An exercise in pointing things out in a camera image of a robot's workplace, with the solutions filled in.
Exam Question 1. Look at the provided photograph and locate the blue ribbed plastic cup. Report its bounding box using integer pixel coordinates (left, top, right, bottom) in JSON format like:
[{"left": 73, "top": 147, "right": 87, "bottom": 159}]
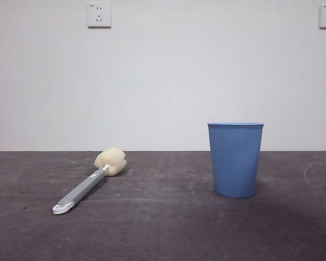
[{"left": 207, "top": 122, "right": 265, "bottom": 199}]

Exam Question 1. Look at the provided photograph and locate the grey-handled sponge cup brush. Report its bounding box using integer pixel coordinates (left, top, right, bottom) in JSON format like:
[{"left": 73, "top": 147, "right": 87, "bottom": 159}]
[{"left": 52, "top": 147, "right": 127, "bottom": 216}]

